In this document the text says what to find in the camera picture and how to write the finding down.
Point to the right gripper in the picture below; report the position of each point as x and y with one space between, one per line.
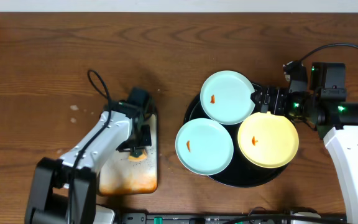
265 100

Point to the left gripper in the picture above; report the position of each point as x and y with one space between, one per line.
136 148

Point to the light blue plate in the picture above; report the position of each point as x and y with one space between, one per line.
225 97
204 146

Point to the yellow plate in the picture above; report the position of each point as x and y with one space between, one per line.
267 140

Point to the green yellow sponge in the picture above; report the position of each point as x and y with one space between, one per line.
137 155

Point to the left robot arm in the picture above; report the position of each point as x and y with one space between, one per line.
64 190

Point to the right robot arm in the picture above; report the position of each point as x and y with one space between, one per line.
320 99

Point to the rectangular soapy metal tray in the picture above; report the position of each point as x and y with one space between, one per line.
122 176

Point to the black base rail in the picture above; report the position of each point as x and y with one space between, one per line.
143 218

